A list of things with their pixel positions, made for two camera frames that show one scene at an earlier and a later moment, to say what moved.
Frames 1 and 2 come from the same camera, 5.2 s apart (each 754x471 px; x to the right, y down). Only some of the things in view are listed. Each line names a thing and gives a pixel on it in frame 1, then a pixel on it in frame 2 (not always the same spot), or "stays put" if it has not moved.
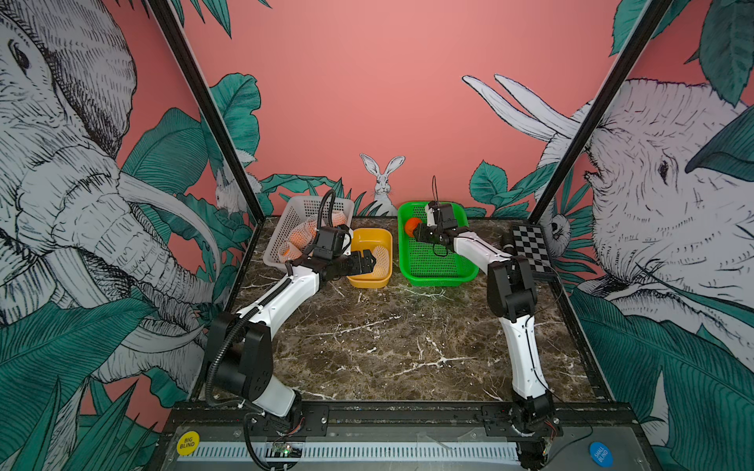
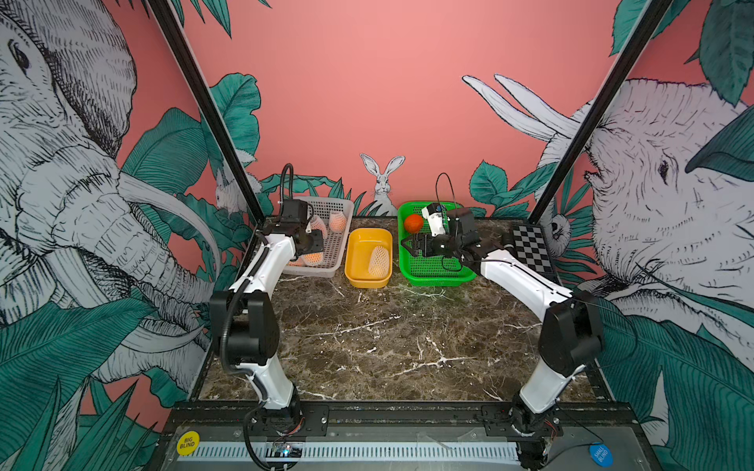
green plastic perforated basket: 418,263 stays put
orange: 410,225 stays put
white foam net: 381,268 stays put
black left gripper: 357,266 to 319,241
